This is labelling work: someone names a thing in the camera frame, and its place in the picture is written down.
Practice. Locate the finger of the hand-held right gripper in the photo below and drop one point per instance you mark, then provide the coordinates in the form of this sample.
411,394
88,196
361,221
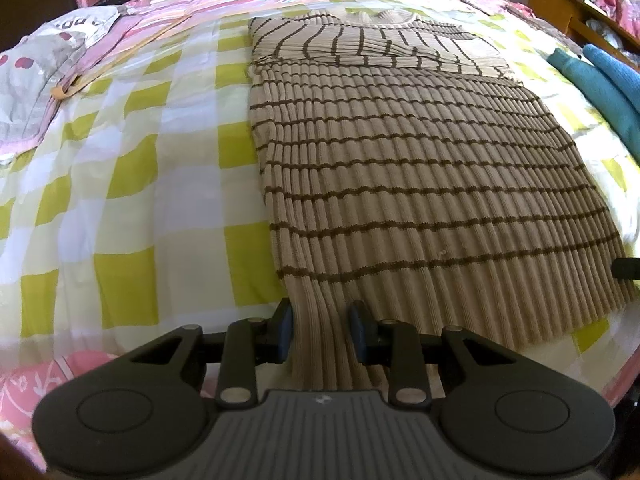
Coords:
627,268

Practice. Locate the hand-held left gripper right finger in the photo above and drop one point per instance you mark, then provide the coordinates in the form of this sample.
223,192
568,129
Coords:
359,334

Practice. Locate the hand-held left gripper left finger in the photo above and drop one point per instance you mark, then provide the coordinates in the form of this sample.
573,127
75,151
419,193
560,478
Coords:
284,332

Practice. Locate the beige striped ribbed sweater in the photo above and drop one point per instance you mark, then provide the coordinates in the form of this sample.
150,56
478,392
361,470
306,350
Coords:
410,170

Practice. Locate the pink floral clothes pile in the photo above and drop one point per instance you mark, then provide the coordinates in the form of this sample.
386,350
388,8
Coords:
615,0

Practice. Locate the teal folded towel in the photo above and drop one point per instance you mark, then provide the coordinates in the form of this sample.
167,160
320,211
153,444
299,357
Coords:
595,90

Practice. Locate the blue folded towel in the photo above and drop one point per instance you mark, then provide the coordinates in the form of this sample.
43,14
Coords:
617,72

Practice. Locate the yellow white checked bedsheet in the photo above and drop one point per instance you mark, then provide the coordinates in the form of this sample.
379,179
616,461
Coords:
150,185

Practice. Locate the pink floral bedsheet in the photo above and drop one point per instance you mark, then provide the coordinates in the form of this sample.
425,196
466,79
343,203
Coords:
35,400

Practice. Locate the wooden side cabinet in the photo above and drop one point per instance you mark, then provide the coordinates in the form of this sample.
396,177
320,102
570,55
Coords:
555,5

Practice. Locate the thin wooden stick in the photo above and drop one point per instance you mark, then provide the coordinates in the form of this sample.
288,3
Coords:
125,55

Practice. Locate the pink pillow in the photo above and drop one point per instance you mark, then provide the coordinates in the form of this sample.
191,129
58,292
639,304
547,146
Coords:
115,25

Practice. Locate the grey dotted pillow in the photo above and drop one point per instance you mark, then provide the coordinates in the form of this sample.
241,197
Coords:
40,55

